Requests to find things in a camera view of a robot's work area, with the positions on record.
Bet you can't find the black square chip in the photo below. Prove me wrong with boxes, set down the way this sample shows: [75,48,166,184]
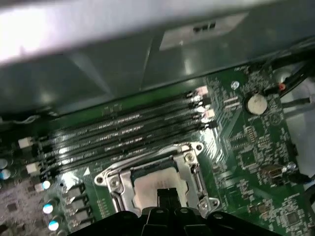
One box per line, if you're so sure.
[240,149,255,167]

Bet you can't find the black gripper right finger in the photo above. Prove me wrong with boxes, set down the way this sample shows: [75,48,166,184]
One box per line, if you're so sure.
[168,188,249,236]

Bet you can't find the silver internal USB port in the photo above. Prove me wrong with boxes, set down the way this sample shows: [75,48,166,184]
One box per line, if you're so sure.
[262,166,283,179]

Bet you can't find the metal wire locking lever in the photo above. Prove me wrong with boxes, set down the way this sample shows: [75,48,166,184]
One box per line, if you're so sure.
[107,142,197,173]

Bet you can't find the metal socket cover frame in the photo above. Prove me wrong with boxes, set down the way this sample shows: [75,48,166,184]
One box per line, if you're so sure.
[105,144,207,217]

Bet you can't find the black PC case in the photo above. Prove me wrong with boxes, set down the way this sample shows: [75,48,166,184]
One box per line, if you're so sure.
[0,0,315,123]

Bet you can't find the green motherboard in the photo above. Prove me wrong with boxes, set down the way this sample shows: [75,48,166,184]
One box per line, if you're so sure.
[0,62,315,236]

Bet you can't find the black RAM slot white clips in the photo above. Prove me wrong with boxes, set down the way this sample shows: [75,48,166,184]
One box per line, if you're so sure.
[26,109,217,175]
[18,87,210,150]

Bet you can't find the silver square CPU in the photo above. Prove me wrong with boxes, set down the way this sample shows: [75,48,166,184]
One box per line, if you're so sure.
[130,168,191,212]

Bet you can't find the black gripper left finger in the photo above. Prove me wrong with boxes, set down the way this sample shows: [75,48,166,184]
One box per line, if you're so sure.
[70,188,170,236]

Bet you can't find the CPU socket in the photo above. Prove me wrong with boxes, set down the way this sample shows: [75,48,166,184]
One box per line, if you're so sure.
[94,141,221,219]

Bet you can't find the silver coin battery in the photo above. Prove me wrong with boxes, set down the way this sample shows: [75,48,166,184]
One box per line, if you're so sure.
[242,92,269,115]

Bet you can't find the thick black cable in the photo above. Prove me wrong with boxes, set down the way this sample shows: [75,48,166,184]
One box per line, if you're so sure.
[263,59,315,98]

